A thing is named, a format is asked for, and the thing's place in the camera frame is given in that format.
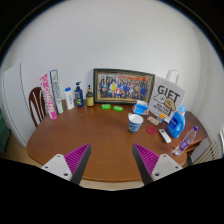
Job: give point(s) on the clear purple-capped water bottle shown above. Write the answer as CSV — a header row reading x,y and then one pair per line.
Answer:
x,y
185,143

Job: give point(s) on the blue tissue pack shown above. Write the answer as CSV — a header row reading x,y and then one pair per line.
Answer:
x,y
141,108

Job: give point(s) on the small floral patterned box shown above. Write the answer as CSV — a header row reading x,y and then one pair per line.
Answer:
x,y
153,120

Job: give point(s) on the yellow-labelled dark pump bottle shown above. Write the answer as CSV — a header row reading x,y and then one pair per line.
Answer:
x,y
90,99

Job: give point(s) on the flat round red coaster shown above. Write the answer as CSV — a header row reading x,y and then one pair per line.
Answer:
x,y
151,130

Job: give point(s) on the blue patterned paper cup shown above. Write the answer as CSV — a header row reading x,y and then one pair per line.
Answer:
x,y
135,125

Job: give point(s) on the long pink box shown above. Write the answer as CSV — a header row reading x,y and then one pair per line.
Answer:
x,y
48,96

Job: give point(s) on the white bottle with blue cap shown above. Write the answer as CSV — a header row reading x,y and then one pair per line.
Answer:
x,y
69,100

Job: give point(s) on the white radiator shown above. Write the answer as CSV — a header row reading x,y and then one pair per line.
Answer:
x,y
208,154

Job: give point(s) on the blue detergent bottle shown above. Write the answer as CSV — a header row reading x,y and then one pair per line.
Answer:
x,y
176,125

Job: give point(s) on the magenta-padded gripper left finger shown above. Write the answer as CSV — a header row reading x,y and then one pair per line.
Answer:
x,y
59,166

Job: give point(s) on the white remote control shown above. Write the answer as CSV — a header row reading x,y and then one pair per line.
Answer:
x,y
164,136

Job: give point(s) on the small puzzle cube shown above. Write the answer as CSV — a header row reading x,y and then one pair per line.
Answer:
x,y
161,118

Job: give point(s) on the white door panel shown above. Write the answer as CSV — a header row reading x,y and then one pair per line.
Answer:
x,y
15,103

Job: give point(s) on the brown wooden chair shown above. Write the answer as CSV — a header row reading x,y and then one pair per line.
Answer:
x,y
35,106

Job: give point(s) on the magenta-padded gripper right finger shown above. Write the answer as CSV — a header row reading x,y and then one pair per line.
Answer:
x,y
165,166

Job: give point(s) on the white printed paper bag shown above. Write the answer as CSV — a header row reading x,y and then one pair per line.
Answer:
x,y
166,96

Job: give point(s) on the dark-framed group photo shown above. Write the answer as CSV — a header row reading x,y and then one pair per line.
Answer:
x,y
123,86

